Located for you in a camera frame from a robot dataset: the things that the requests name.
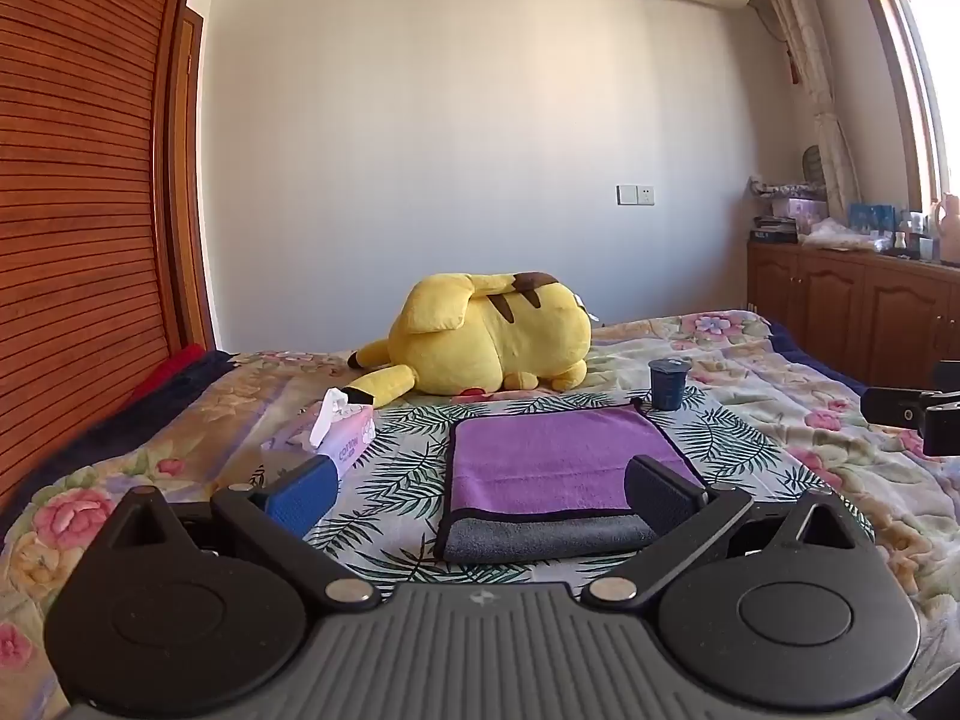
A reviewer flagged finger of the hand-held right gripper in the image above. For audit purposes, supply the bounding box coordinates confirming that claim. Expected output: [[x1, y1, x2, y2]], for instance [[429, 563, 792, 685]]
[[860, 386, 929, 429]]

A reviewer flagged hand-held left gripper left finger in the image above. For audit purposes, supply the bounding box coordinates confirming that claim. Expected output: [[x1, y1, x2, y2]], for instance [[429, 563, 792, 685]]
[[96, 455, 380, 613]]

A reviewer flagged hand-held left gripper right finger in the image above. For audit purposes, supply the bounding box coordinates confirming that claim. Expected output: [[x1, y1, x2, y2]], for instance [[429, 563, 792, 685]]
[[584, 454, 875, 608]]

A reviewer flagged purple towel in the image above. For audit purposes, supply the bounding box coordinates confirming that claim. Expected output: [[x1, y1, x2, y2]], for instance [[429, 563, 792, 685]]
[[448, 403, 707, 523]]

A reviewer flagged grey towel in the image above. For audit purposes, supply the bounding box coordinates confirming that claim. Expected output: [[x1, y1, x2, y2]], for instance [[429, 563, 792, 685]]
[[438, 506, 661, 563]]

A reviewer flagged pink tissue pack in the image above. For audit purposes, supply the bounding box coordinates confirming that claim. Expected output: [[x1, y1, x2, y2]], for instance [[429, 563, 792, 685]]
[[259, 386, 377, 482]]

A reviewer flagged leaf print cloth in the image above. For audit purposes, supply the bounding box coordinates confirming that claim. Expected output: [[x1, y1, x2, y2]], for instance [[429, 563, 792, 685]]
[[247, 388, 875, 587]]

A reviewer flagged dark blue cup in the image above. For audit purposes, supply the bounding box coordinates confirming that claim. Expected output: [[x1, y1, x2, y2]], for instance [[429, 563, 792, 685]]
[[648, 357, 692, 413]]

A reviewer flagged wooden cabinet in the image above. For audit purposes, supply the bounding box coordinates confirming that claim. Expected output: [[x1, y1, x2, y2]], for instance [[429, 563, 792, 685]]
[[745, 238, 960, 400]]

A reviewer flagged white plastic bag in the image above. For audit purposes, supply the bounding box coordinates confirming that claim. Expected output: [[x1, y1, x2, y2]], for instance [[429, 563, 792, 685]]
[[798, 217, 893, 253]]

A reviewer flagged pink jug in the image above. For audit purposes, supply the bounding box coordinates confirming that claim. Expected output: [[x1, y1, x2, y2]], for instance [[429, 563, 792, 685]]
[[929, 193, 960, 266]]

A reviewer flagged red cloth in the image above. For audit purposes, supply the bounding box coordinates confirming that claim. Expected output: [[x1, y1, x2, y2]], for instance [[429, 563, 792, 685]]
[[123, 343, 208, 407]]

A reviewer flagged blue box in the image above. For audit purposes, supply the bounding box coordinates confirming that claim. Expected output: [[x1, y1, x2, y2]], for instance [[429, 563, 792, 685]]
[[848, 202, 898, 235]]

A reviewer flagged dark blue blanket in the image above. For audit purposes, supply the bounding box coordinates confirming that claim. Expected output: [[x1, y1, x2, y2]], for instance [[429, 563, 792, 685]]
[[0, 349, 242, 535]]

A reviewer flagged stack of books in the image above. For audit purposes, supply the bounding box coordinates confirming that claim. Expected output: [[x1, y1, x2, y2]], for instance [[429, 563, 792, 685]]
[[751, 215, 800, 245]]

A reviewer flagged pink box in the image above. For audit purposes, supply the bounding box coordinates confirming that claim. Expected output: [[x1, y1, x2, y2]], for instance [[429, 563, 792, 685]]
[[770, 196, 829, 223]]

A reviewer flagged yellow plush toy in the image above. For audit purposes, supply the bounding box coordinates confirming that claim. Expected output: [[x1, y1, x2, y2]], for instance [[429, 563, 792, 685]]
[[346, 270, 594, 407]]

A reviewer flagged wooden framed window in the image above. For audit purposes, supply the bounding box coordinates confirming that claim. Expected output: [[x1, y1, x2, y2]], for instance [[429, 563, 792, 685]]
[[846, 0, 960, 265]]

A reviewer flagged floral curtain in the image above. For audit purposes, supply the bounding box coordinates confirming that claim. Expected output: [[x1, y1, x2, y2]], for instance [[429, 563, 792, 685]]
[[748, 0, 860, 212]]

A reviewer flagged wooden louvered wardrobe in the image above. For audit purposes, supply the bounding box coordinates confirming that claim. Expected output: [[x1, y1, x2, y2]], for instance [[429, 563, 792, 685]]
[[0, 0, 219, 512]]

